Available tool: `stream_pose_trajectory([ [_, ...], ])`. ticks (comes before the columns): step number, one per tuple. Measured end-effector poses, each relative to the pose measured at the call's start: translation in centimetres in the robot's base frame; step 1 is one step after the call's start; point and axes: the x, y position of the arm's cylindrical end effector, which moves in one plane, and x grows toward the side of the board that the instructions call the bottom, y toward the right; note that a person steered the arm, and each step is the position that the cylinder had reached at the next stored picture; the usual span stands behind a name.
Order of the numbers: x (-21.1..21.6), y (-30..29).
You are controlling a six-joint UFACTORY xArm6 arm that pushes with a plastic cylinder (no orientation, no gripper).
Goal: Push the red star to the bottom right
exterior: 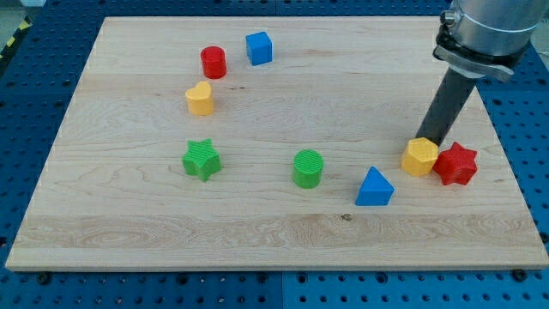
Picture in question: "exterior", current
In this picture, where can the yellow hexagon block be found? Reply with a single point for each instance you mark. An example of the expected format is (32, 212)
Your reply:
(419, 156)

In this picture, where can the green star block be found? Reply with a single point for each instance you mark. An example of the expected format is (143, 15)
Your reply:
(201, 159)

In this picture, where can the yellow heart block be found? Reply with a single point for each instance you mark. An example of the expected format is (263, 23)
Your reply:
(200, 99)

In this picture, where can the blue triangle block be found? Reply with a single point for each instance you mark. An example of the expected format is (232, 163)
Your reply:
(375, 190)

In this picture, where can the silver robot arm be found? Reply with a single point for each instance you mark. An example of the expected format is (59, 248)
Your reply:
(477, 38)

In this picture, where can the wooden board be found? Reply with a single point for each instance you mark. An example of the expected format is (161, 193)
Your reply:
(114, 195)

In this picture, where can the red star block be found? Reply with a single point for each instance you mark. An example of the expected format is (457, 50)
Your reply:
(456, 165)

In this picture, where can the red cylinder block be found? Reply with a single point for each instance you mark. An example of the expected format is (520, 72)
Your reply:
(213, 62)

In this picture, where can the blue cube block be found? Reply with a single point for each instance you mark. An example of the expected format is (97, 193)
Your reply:
(259, 48)

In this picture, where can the green cylinder block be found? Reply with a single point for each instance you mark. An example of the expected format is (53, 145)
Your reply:
(307, 169)

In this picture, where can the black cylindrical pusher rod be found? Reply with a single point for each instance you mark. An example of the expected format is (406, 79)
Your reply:
(451, 96)

